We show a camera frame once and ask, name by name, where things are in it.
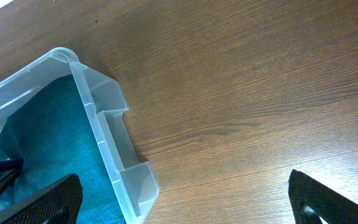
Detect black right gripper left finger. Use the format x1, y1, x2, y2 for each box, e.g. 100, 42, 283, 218
0, 174, 83, 224

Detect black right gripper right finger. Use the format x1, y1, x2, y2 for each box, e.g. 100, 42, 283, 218
288, 169, 358, 224

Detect blue jeans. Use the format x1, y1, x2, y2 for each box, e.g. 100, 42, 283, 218
0, 75, 125, 223

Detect clear plastic storage bin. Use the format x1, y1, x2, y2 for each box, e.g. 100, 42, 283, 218
0, 47, 160, 223

